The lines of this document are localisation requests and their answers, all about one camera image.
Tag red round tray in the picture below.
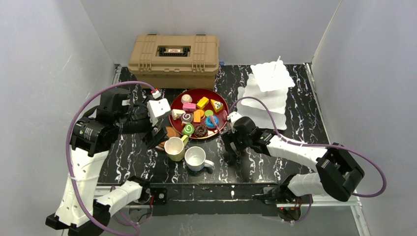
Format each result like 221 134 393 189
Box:
169 88 229 140

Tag blue toy donut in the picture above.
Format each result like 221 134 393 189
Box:
205 115 219 129

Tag yellow triangle cake slice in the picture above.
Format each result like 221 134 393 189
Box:
210 99 224 113

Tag white tiered cake stand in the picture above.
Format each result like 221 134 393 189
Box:
236 57 295 130

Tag tan plastic toolbox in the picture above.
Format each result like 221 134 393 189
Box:
127 34 220 89

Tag pink handled metal tongs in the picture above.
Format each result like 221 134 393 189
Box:
208 111 228 135

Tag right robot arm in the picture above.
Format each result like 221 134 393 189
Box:
221 113 364 202

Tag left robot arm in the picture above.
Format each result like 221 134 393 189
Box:
46 88 171 236

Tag wooden coaster stack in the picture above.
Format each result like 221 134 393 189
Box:
155 126 180 150

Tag yellow green mug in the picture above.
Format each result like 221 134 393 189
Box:
164 135 189 162

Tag white toy cake slice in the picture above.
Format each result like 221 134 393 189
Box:
171 109 186 120

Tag green swirl roll cake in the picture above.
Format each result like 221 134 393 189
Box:
182 123 195 136

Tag brown swirl roll cake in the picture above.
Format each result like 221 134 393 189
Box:
180 113 193 123

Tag pink toy cake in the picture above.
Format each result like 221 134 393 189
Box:
182 102 197 112

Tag white grey mug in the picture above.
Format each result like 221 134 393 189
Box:
184 147 214 172

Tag chocolate toy donut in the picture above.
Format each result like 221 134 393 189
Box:
194 124 208 138

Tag green toy macaron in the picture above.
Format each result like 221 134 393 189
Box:
205 110 213 117

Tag orange toy cake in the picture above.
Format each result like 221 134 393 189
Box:
193 109 205 123

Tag white round toy mochi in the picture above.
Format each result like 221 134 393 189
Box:
181 94 192 104

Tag yellow toy cake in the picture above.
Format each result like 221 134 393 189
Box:
196 96 210 110

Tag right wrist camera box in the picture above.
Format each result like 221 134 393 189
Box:
227 112 242 128

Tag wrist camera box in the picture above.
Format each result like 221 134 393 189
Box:
147 89 171 126
227 112 242 128

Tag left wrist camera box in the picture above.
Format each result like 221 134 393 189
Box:
147 89 171 126

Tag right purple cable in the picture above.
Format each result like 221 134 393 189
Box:
228 96 387 223

